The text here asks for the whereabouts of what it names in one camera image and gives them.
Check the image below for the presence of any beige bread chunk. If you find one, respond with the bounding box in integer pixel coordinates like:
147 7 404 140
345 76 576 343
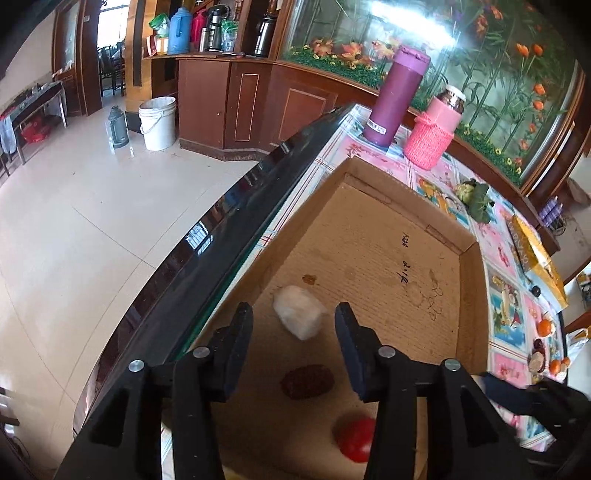
528 350 546 374

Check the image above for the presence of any small orange tangerine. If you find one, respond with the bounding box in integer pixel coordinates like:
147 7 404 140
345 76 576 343
549 360 562 376

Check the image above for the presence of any dark red date pair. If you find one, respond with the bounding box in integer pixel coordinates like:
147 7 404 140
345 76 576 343
533 338 546 353

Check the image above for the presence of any colourful fruit print tablecloth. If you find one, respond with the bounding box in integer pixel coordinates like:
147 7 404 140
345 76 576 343
253 105 557 429

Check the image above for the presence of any red tomato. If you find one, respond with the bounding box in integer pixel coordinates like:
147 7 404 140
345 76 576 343
334 417 376 463

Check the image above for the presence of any gold white long box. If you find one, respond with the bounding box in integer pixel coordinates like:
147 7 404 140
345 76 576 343
507 215 568 312

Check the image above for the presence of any brown cardboard tray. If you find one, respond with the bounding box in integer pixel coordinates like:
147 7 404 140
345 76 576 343
199 158 489 479

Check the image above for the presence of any purple bottles pair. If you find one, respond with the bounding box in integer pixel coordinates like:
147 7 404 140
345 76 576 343
539 196 563 227

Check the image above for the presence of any white bread chunk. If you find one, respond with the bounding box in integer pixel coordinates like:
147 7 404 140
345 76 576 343
273 285 328 341

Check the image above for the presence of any green leaf wrapped bundle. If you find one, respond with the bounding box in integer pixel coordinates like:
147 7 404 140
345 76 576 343
454 179 495 224

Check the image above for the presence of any pink knitted sleeve jar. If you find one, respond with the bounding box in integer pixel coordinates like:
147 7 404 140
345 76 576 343
404 84 466 171

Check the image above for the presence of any white plastic bucket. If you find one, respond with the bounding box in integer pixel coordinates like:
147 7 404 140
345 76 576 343
138 96 177 151

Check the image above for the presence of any fish tank with plants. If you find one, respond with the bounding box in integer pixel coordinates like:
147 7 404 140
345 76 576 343
281 0 582 186

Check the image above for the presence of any purple thermos bottle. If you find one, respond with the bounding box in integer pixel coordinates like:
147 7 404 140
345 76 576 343
363 45 431 148

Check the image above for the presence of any blue thermos jug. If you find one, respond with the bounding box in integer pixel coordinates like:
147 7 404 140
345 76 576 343
167 7 192 55

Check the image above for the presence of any black thermos flask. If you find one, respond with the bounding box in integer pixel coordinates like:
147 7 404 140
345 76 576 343
205 3 230 52

